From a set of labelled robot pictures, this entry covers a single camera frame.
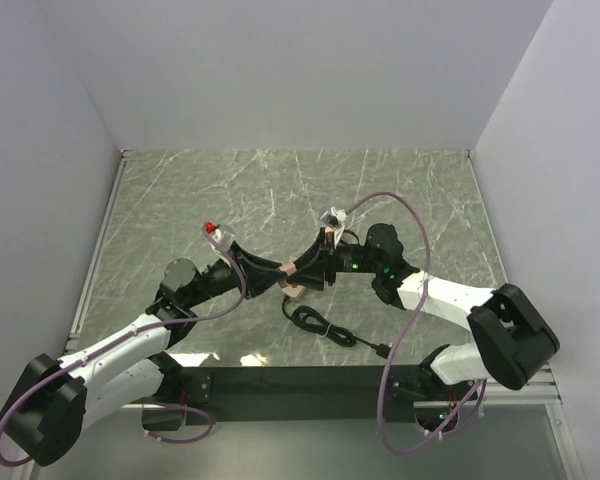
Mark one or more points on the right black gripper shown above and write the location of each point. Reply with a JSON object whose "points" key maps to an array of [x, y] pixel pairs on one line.
{"points": [[311, 279]]}

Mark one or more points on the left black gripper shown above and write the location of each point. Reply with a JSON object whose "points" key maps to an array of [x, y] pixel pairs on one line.
{"points": [[259, 274]]}

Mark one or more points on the dusty pink plug adapter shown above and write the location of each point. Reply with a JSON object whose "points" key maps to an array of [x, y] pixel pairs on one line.
{"points": [[288, 269]]}

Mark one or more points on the beige power strip red sockets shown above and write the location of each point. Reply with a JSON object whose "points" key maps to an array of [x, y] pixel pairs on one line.
{"points": [[293, 291]]}

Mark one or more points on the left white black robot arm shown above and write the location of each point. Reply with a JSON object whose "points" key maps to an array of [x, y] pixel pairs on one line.
{"points": [[55, 400]]}

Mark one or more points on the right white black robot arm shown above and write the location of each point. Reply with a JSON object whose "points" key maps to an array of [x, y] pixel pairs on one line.
{"points": [[510, 340]]}

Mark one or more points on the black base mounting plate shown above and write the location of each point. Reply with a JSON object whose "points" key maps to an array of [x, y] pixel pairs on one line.
{"points": [[233, 394]]}

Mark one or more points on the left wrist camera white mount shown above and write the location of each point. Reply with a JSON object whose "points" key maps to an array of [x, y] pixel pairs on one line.
{"points": [[218, 236]]}

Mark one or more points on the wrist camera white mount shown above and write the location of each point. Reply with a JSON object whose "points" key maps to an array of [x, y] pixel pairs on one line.
{"points": [[218, 236], [333, 220]]}

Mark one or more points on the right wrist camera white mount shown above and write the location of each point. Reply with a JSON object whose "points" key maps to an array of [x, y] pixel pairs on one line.
{"points": [[333, 220]]}

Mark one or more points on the aluminium extrusion rail front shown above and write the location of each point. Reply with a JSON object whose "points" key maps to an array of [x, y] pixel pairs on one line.
{"points": [[542, 390]]}

